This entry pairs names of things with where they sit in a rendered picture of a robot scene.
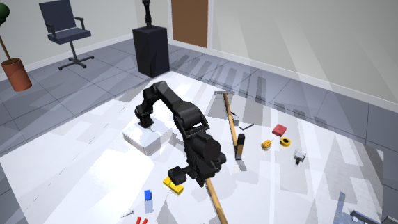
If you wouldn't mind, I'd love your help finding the long scraper with wooden handle and dark grey blade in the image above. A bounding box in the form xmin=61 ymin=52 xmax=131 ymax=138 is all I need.
xmin=205 ymin=178 xmax=228 ymax=224

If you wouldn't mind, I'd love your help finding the blue-handled scraper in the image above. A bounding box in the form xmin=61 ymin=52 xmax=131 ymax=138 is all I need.
xmin=144 ymin=190 xmax=153 ymax=213

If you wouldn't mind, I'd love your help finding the pink rectangular block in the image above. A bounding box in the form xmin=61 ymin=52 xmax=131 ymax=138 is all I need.
xmin=272 ymin=124 xmax=287 ymax=137

